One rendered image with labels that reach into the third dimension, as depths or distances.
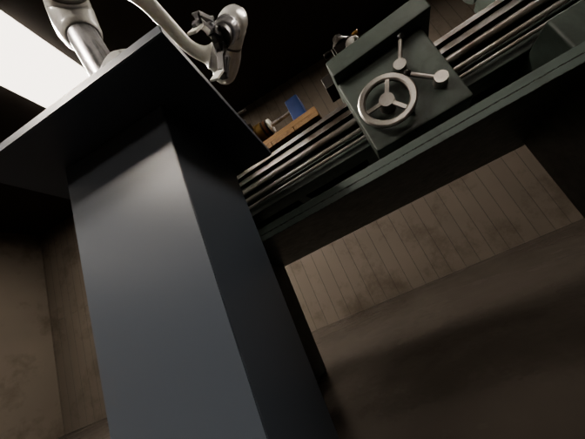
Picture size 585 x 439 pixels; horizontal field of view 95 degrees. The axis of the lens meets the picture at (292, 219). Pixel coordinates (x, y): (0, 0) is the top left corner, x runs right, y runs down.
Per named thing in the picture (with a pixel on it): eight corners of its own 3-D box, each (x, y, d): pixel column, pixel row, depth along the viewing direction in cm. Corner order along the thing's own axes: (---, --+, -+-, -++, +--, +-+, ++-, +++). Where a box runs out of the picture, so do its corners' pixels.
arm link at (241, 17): (245, 18, 97) (238, 56, 107) (254, 6, 107) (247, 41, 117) (215, 5, 95) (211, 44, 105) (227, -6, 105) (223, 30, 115)
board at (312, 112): (252, 159, 103) (248, 151, 105) (290, 183, 136) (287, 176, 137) (319, 114, 94) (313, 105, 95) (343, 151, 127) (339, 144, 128)
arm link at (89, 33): (125, 150, 73) (137, 192, 92) (183, 137, 82) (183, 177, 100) (24, -28, 88) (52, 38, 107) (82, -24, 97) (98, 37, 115)
